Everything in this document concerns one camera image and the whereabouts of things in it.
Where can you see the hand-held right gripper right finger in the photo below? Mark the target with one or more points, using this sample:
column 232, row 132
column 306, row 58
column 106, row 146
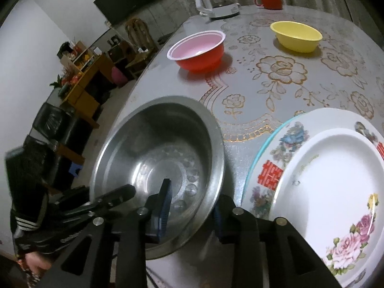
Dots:
column 218, row 225

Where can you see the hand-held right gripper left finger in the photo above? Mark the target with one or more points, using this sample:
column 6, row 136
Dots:
column 164, row 204

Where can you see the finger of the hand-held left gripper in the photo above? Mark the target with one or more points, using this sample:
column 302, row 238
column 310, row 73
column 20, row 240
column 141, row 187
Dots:
column 117, row 196

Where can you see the steel bowl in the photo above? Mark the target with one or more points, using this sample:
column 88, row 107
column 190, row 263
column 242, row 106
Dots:
column 162, row 144

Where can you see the large white patterned plate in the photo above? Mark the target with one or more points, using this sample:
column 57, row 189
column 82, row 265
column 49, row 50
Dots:
column 288, row 144

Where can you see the small white flower plate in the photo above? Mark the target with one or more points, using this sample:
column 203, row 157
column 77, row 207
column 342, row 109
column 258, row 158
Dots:
column 324, row 186

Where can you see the red bowl pink inside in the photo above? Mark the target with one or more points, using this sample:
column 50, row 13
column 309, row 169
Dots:
column 198, row 57

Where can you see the yellow bowl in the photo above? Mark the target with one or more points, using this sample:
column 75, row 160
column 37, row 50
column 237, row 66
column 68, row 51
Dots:
column 297, row 40

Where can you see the person's left forearm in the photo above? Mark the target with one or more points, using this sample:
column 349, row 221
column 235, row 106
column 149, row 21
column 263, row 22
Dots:
column 30, row 225

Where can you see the person's left hand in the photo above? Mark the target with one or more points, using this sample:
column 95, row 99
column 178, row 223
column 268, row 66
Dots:
column 34, row 265

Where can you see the blue stool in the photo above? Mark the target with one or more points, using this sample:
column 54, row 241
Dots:
column 75, row 169

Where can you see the black leather sofa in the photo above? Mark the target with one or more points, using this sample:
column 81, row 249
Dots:
column 57, row 129

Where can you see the wooden cabinet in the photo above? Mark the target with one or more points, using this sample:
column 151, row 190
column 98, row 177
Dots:
column 87, row 90

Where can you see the pink bin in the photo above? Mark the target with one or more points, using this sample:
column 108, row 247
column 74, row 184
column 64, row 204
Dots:
column 119, row 76

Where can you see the floral table cover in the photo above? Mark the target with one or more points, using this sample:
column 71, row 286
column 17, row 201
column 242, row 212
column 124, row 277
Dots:
column 270, row 96

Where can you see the cluttered wooden shelf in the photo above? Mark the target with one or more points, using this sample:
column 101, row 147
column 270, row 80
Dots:
column 78, row 54

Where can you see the carved wooden chair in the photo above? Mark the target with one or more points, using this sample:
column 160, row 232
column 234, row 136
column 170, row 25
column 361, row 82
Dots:
column 141, row 42

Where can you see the red mug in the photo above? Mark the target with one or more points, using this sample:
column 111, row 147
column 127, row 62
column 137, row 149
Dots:
column 271, row 1

